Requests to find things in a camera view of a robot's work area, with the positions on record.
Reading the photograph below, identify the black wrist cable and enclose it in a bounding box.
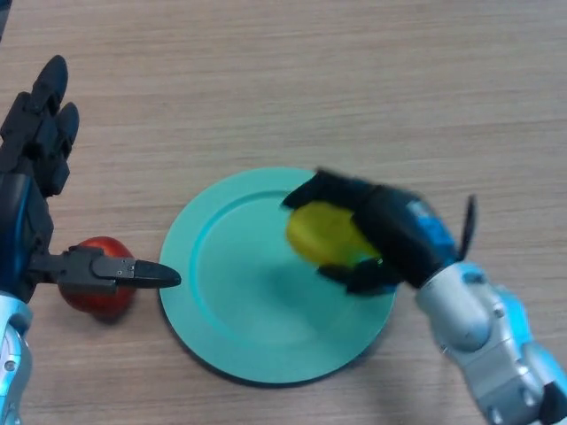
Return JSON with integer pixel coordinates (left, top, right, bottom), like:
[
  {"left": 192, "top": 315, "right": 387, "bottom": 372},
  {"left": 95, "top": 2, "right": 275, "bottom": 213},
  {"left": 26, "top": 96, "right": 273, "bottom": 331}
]
[{"left": 455, "top": 194, "right": 478, "bottom": 262}]

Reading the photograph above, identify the red apple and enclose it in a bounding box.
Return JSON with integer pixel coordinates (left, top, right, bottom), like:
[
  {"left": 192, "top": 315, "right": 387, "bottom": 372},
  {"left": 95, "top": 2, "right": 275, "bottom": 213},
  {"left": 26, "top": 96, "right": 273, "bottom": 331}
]
[{"left": 57, "top": 236, "right": 137, "bottom": 323}]

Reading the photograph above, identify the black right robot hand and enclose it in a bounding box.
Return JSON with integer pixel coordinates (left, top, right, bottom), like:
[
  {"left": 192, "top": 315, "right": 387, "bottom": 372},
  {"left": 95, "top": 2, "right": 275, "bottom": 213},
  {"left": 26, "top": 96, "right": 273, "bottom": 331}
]
[{"left": 281, "top": 166, "right": 462, "bottom": 298}]

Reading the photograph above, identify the yellow starfruit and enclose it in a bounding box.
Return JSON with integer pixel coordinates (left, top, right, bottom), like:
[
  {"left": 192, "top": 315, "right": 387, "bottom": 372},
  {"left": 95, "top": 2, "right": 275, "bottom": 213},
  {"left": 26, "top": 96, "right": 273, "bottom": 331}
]
[{"left": 285, "top": 199, "right": 383, "bottom": 269}]

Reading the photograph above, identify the green round plate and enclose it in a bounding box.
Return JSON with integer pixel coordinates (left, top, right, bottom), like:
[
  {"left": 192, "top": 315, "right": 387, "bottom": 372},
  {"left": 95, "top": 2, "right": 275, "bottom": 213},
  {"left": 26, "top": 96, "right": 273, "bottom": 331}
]
[{"left": 158, "top": 166, "right": 398, "bottom": 385}]

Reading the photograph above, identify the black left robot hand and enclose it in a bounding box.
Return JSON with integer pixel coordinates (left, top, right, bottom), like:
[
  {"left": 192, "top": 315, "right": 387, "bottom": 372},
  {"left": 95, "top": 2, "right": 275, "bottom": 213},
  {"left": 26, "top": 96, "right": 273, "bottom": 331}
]
[{"left": 0, "top": 55, "right": 182, "bottom": 305}]

